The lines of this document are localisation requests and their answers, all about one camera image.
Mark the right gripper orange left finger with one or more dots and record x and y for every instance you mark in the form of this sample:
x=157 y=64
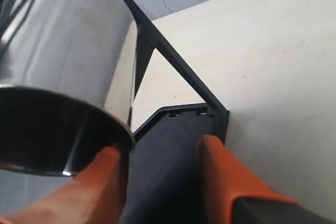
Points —
x=96 y=195

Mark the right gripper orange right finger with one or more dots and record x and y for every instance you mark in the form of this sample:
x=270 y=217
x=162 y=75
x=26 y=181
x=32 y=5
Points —
x=226 y=179

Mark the shiny steel cup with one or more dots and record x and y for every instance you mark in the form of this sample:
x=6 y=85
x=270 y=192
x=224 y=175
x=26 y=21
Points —
x=67 y=83

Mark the black metal rack frame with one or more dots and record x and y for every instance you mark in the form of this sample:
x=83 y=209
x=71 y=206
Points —
x=165 y=183

